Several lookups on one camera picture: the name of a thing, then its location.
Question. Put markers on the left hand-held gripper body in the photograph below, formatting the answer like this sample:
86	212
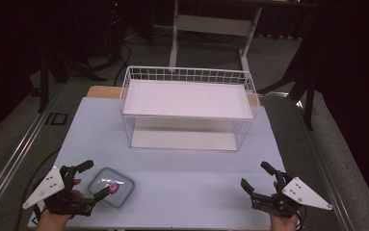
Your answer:
45	187

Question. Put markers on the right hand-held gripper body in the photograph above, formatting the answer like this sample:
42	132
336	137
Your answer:
302	192

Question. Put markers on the clear blue-rimmed food container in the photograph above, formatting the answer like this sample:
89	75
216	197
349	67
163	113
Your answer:
108	179

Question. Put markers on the person's left hand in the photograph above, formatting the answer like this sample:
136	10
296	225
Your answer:
53	222

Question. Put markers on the person's right hand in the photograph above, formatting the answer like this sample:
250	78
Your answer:
283	223

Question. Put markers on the black floor socket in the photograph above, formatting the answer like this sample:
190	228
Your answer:
47	119

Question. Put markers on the light blue table sheet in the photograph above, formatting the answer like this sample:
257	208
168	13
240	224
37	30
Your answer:
179	179

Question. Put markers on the black angled stand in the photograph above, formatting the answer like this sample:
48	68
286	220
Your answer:
309	107

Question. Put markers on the black tripod stand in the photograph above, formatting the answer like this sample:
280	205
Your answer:
44	82

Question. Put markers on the metal floor rail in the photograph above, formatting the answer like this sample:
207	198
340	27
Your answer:
328	179
13	159

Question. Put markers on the white metal desk frame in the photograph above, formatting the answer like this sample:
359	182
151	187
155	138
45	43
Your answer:
211	25

